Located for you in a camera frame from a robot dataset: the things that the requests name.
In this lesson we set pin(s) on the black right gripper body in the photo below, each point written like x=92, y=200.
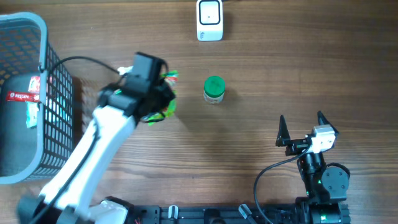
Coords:
x=296, y=147

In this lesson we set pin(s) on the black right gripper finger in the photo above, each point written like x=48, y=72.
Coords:
x=323, y=121
x=283, y=136

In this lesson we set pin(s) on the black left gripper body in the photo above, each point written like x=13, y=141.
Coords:
x=155, y=98

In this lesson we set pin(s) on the green Haribo gummy bag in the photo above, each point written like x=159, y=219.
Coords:
x=165, y=103

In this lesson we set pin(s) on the green lid jar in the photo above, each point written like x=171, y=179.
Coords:
x=214, y=89

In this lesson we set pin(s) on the teal tissue packet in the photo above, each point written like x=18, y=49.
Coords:
x=32, y=111

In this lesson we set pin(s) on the red Nescafe stick sachet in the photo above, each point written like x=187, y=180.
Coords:
x=18, y=96

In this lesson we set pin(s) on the red white small packet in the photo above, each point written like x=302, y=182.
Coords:
x=34, y=85

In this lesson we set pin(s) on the white barcode scanner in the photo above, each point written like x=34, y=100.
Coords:
x=209, y=20

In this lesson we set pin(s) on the grey plastic shopping basket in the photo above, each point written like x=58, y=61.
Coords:
x=39, y=152

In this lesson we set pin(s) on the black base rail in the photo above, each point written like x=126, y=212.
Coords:
x=217, y=214

